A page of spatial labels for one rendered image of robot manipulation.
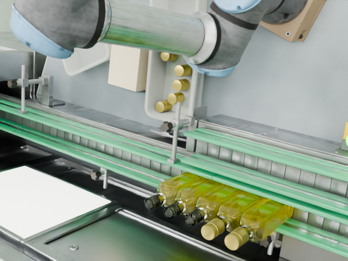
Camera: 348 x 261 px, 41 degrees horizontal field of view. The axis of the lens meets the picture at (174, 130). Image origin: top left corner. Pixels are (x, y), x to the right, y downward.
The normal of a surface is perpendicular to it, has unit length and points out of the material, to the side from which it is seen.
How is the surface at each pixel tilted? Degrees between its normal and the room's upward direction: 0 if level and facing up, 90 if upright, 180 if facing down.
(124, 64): 0
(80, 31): 74
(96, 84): 0
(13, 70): 90
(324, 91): 0
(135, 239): 90
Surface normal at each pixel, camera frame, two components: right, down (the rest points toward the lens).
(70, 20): 0.58, 0.56
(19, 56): 0.81, 0.23
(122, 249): 0.10, -0.96
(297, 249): -0.58, 0.16
